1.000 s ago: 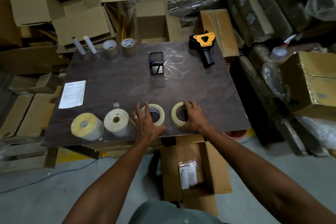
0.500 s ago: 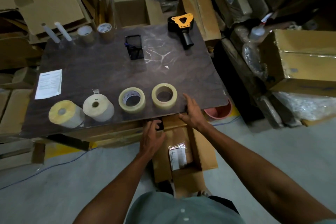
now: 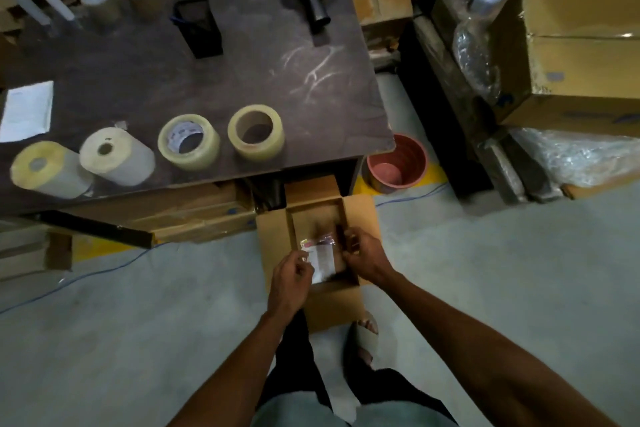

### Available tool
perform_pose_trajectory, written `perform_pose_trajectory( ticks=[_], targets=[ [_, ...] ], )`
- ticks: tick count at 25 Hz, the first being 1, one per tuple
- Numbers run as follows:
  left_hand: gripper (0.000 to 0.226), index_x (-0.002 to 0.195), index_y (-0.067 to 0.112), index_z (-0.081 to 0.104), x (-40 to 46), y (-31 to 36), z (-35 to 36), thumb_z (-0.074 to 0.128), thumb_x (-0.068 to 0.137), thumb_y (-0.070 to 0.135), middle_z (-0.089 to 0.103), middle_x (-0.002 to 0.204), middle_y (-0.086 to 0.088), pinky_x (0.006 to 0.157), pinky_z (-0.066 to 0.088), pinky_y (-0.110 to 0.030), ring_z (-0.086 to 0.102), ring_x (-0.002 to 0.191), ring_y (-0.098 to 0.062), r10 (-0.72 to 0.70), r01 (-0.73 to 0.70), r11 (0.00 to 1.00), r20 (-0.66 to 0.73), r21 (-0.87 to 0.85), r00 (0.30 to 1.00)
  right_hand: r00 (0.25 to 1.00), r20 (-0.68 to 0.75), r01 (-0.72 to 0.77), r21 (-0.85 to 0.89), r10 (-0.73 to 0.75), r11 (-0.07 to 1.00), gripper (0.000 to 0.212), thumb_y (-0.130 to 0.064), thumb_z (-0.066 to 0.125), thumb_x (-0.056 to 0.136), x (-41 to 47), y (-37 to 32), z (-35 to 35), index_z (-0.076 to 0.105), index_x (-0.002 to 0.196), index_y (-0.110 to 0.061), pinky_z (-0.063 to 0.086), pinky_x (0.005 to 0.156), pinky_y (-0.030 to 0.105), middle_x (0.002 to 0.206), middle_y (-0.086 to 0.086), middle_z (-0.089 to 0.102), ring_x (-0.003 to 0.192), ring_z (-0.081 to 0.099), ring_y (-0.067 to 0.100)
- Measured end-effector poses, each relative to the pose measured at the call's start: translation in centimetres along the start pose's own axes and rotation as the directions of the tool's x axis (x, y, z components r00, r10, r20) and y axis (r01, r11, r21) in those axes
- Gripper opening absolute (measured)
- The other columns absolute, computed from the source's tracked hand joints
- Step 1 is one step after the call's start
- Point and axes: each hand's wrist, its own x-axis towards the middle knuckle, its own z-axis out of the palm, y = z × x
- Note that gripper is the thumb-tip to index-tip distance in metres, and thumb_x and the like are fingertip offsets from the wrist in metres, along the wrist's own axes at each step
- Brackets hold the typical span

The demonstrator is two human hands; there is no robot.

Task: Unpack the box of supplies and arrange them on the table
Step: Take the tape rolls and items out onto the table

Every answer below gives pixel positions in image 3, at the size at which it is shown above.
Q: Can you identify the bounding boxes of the person's right hand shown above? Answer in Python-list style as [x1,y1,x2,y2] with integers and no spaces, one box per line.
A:
[341,227,397,288]

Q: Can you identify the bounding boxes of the person's left hand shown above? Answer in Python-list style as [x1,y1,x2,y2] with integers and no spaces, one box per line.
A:
[266,250,316,321]

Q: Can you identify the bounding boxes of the clear plastic packet white label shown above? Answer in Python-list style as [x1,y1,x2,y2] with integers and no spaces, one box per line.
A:
[300,236,347,285]

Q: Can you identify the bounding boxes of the person's right forearm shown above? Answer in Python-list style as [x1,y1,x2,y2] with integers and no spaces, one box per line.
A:
[377,269,623,427]

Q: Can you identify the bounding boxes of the person's left forearm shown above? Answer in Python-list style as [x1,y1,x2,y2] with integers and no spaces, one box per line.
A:
[167,308,307,427]

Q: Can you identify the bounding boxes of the small open cardboard box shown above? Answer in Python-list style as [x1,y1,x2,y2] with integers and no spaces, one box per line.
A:
[255,175,384,333]

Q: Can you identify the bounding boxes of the red plastic bucket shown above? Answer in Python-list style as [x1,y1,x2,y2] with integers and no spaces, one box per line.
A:
[366,134,430,194]

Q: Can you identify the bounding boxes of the person's sandalled foot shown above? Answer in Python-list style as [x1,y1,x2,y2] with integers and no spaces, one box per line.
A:
[344,312,381,370]

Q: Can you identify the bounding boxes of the person's black trousers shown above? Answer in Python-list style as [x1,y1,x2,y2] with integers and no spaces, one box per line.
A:
[256,311,457,427]

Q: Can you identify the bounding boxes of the tan packing tape roll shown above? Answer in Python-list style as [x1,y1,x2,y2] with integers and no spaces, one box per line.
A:
[227,104,286,162]

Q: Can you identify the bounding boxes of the flattened cardboard pile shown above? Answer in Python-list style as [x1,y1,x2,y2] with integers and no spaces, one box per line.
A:
[60,180,258,245]

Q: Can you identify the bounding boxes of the person's grey shirt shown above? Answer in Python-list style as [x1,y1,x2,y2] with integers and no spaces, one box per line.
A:
[250,391,460,427]

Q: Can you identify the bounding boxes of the clear packing tape roll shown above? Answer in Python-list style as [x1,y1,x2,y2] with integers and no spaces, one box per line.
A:
[157,114,221,172]

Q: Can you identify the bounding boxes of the white label roll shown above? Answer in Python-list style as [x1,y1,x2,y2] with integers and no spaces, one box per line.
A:
[79,127,156,187]

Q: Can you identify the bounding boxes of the black metal bar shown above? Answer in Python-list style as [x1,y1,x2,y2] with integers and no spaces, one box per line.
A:
[39,210,156,250]

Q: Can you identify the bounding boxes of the clear bubble wrap bag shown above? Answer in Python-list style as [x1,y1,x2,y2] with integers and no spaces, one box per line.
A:
[452,14,502,106]

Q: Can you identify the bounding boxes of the clear plastic sheeting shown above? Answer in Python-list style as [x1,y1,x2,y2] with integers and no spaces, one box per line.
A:
[510,127,640,188]

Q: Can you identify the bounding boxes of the black mesh pen holder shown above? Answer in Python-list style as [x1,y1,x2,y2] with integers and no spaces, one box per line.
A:
[171,0,224,60]

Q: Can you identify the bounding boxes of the yellowish label roll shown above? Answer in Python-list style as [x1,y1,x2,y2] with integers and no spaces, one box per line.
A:
[10,141,94,200]

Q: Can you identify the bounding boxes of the large closed cardboard box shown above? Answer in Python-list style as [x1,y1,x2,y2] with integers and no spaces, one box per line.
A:
[489,0,640,138]

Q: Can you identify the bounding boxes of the white paper sheet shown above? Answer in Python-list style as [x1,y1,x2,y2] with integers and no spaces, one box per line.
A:
[0,81,55,143]

